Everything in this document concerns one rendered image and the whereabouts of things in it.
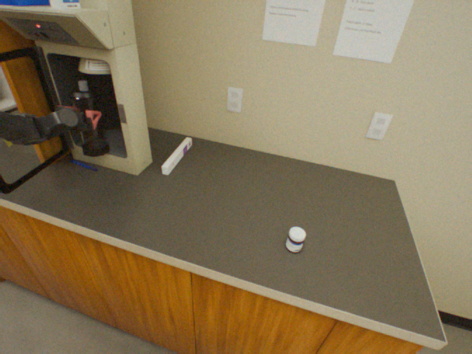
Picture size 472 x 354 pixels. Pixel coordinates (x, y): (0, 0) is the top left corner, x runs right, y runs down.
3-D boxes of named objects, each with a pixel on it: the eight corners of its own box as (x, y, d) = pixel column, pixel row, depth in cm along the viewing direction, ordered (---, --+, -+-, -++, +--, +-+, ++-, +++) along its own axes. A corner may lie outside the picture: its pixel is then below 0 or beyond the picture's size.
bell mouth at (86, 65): (102, 60, 101) (99, 45, 97) (140, 65, 97) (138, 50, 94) (66, 70, 87) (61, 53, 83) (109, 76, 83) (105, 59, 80)
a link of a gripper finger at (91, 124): (87, 102, 92) (67, 109, 84) (105, 105, 91) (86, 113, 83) (90, 120, 95) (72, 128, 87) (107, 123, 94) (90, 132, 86)
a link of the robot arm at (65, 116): (8, 117, 70) (20, 146, 71) (29, 101, 66) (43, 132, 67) (49, 116, 81) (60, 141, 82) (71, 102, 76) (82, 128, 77)
